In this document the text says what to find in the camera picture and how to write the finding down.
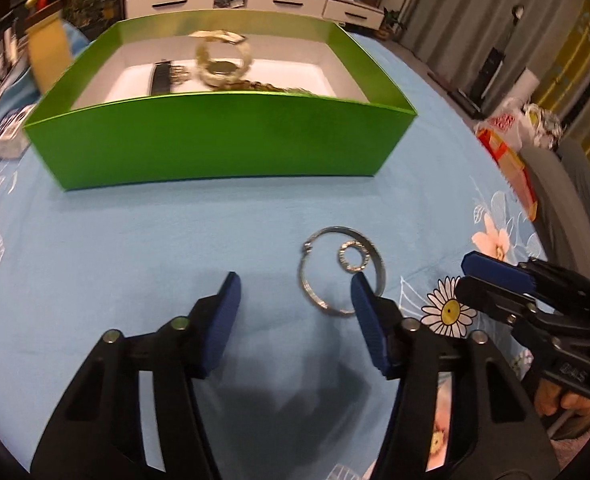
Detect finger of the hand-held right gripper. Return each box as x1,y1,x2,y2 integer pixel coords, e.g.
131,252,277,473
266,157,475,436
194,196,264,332
461,251,590,312
455,276,590,339

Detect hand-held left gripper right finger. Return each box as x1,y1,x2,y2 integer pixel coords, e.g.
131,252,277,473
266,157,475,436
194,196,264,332
350,274,561,480

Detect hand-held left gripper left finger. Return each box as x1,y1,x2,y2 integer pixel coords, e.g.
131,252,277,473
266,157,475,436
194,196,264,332
30,271,242,480

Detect small patterned silver ring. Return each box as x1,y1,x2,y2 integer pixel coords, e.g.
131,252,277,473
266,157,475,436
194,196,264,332
335,239,374,275

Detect silver hoop bangle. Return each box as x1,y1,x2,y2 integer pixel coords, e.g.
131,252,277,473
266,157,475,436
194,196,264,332
298,226,388,317

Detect green cardboard box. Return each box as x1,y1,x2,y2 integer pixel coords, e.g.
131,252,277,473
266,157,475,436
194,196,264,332
23,14,419,192

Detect person's right hand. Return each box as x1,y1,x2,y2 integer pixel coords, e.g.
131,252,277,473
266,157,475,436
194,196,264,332
534,380,590,442

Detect blue floral tablecloth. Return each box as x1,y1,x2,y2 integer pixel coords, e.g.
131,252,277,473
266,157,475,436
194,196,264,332
0,24,546,480

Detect grey cloth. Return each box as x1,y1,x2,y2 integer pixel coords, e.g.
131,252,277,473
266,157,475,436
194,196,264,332
524,139,590,282

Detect red and yellow bag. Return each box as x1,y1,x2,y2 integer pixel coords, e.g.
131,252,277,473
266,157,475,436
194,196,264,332
474,112,539,222

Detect crumpled plastic bags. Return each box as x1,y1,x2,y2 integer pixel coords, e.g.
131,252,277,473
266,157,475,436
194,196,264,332
519,102,566,149

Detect white cylinder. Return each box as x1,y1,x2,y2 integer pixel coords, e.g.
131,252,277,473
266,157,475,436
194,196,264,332
512,67,541,107

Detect black floor stand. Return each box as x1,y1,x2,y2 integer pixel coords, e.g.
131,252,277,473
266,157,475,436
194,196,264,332
477,4,526,107

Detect yellow patterned curtain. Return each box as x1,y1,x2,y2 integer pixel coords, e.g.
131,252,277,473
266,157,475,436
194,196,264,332
529,0,590,172

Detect small potted floor plant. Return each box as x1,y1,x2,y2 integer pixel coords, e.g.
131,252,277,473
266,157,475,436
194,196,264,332
377,7,408,41

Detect grey curtain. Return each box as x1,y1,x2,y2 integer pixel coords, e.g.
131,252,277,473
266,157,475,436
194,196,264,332
399,0,586,69

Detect clear plastic packet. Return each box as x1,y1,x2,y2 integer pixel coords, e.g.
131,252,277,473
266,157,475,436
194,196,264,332
0,104,39,159

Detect yellow box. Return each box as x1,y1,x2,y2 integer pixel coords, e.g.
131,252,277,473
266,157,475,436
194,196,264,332
24,0,72,94

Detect white television cabinet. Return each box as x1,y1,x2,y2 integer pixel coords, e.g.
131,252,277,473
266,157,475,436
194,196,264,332
124,0,389,29

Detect leafy plant dark planter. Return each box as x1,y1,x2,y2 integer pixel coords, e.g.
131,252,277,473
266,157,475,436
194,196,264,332
67,0,121,29

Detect gold chain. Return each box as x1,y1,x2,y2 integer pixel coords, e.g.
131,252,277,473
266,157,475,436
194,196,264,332
225,78,322,96

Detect gold bracelet in box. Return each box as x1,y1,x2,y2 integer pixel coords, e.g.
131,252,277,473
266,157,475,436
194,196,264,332
194,35,254,87

